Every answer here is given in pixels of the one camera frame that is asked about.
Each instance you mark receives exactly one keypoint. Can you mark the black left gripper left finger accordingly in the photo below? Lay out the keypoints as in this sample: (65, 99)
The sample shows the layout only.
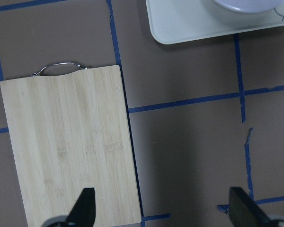
(83, 213)

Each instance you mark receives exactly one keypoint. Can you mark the white round plate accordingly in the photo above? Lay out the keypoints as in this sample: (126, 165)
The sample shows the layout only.
(249, 6)

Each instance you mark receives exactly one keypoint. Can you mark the light wooden cutting board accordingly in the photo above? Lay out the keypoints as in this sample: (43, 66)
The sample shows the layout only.
(71, 132)

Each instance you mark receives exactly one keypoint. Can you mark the cream bear tray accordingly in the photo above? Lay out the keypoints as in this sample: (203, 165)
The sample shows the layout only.
(178, 21)

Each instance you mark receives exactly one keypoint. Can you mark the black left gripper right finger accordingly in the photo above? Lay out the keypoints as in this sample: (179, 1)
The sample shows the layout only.
(244, 212)

